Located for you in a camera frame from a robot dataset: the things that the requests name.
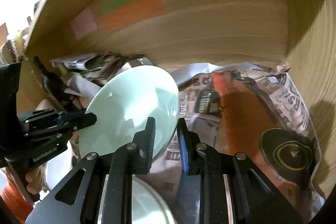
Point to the left human hand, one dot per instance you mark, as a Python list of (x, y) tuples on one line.
[(36, 179)]

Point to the white ceramic bowl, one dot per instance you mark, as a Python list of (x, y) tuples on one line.
[(148, 207)]

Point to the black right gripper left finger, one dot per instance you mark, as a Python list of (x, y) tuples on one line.
[(143, 156)]

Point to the dark wine bottle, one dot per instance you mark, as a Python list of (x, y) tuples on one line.
[(55, 88)]

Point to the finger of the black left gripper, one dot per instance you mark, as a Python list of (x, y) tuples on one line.
[(48, 136), (51, 115)]

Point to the printed newspaper shelf liner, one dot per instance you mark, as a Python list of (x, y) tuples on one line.
[(259, 111)]

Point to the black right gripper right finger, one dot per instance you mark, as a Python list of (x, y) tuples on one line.
[(192, 158)]

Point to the green sticky note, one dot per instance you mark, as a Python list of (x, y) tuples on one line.
[(110, 5)]

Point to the pink sticky note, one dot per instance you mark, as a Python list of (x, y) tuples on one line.
[(83, 24)]

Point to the white folded paper sheet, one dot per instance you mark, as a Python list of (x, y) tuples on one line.
[(79, 86)]

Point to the orange sticky note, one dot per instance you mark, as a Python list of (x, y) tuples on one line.
[(131, 13)]

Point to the pile of newspapers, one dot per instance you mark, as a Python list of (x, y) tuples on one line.
[(92, 66)]

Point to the pale green ceramic bowl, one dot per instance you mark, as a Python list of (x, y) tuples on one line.
[(123, 105)]

